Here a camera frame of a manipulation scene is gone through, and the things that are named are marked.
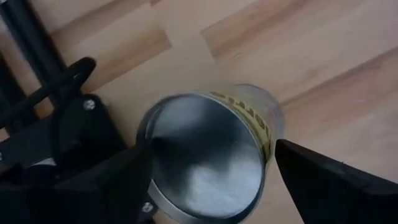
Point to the yellow label tin can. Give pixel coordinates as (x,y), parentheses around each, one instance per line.
(205,155)

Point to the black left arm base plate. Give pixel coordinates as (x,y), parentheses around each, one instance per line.
(87,130)

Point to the black clamp lever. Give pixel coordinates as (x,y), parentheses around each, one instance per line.
(77,70)

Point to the black aluminium table frame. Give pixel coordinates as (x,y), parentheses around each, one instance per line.
(31,31)

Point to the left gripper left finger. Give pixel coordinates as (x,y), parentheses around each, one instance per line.
(93,199)

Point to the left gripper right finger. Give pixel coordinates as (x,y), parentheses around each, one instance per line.
(335,196)

